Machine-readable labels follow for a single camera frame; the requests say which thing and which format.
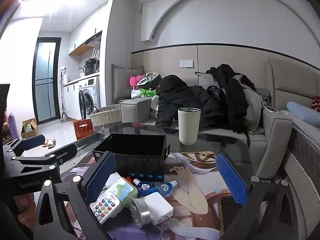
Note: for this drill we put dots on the white wall cabinets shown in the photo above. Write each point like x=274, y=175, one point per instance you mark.
x=87, y=27

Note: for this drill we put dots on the white kitchen counter cabinet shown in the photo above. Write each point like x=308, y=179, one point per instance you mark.
x=71, y=100

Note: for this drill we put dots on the black puffer jacket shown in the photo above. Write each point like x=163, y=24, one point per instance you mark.
x=180, y=95

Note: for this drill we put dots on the grey garment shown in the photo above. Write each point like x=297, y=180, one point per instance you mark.
x=252, y=105

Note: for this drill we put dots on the blue pillow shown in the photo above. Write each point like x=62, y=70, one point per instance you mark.
x=303, y=113

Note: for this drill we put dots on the wicker basket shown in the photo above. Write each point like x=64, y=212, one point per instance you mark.
x=106, y=117

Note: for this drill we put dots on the black hanging coat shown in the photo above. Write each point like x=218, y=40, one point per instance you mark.
x=230, y=92

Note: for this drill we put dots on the black range hood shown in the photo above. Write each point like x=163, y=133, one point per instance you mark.
x=94, y=38

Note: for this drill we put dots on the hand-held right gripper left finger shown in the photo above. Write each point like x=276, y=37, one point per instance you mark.
x=100, y=177

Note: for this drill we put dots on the white washing machine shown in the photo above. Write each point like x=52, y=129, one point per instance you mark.
x=90, y=90

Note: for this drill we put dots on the white electric kettle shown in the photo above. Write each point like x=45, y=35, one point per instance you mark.
x=66, y=79

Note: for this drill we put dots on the white remote control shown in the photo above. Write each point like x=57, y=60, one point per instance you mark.
x=105, y=206

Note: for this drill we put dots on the blue correction tape dispenser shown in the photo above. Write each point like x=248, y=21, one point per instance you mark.
x=163, y=187
x=143, y=187

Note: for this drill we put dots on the white wall switch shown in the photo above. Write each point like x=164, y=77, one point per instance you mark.
x=186, y=63

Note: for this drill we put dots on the grey sofa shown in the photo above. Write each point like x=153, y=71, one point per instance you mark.
x=275, y=140

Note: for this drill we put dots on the green white plastic case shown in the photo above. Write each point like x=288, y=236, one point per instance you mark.
x=122, y=190

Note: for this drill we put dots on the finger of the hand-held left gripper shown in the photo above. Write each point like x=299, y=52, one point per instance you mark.
x=33, y=141
x=62, y=152

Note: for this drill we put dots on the purple bottle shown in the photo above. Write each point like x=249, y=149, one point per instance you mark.
x=12, y=127

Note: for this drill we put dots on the white power adapter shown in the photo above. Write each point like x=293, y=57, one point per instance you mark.
x=157, y=207

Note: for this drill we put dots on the silver round metal tin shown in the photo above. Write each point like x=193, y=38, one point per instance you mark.
x=141, y=212

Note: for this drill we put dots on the person's left hand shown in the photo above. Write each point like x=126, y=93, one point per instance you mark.
x=23, y=202

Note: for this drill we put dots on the mop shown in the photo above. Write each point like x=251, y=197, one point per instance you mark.
x=61, y=100

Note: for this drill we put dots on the beige slipper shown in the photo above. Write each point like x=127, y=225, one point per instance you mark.
x=52, y=142
x=45, y=143

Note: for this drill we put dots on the white serrated packet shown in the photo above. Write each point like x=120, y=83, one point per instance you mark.
x=113, y=178

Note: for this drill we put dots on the brown cardboard box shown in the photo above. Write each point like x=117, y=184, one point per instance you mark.
x=30, y=128

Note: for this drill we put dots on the white plastic bag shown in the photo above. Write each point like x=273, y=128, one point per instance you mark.
x=136, y=93

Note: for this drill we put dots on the printed desk mat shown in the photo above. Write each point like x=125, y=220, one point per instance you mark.
x=195, y=205

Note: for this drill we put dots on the black framed glass door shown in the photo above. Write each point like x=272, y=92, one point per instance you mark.
x=46, y=80

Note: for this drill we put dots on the red patterned cloth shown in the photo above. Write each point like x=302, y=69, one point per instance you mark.
x=315, y=103

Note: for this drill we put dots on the smartphone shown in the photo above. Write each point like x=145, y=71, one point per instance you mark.
x=271, y=108

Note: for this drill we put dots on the green bag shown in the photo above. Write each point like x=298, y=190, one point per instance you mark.
x=148, y=92

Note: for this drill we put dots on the white router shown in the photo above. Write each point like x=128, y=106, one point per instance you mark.
x=95, y=54

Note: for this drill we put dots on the grey sofa cushion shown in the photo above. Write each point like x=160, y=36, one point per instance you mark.
x=122, y=82

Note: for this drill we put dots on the white tumbler cup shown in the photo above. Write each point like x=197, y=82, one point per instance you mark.
x=188, y=127

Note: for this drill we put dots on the red cardboard box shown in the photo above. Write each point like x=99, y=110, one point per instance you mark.
x=83, y=130

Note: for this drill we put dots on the black and white backpack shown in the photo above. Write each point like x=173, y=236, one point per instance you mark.
x=148, y=79

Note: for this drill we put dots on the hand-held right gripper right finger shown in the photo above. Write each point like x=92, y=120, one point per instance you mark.
x=231, y=180

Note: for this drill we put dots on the black rice cooker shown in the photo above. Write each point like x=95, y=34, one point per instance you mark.
x=90, y=67

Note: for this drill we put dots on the pink plush toy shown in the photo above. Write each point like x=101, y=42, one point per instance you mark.
x=134, y=81

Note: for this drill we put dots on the black storage box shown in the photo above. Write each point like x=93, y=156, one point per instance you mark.
x=135, y=150

